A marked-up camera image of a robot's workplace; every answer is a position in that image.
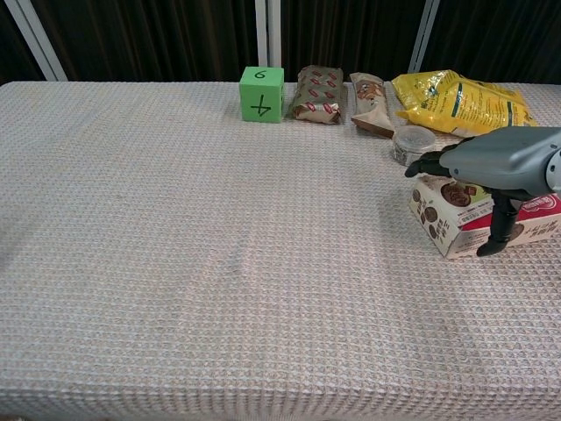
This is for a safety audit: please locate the green numbered foam cube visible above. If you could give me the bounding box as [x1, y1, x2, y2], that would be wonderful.
[238, 66, 285, 124]

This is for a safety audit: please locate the dark curtain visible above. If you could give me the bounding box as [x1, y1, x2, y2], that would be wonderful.
[0, 0, 561, 84]

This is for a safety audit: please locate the brown red-logo snack pack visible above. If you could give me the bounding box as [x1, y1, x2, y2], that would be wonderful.
[287, 65, 348, 125]

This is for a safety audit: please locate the yellow snack bag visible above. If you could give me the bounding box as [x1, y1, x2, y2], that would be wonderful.
[391, 68, 539, 138]

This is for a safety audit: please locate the upright white frame post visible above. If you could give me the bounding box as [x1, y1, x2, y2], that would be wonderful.
[268, 0, 282, 71]
[255, 0, 269, 71]

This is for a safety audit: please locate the slanted white frame post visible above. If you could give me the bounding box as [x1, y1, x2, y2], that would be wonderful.
[407, 0, 441, 75]
[4, 0, 69, 82]

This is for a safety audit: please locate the small round clear-lid container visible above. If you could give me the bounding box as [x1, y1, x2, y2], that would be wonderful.
[391, 125, 437, 167]

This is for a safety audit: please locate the beige cartoon snack pack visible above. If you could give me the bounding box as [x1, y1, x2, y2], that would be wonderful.
[349, 72, 395, 139]

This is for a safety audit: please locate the beige waffle-weave tablecloth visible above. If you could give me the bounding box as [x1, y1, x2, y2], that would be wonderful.
[0, 81, 561, 421]

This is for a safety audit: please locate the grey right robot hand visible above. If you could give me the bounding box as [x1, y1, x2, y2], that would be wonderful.
[405, 126, 561, 258]

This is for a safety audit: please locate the cookie box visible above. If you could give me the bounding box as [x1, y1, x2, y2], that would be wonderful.
[409, 174, 561, 260]

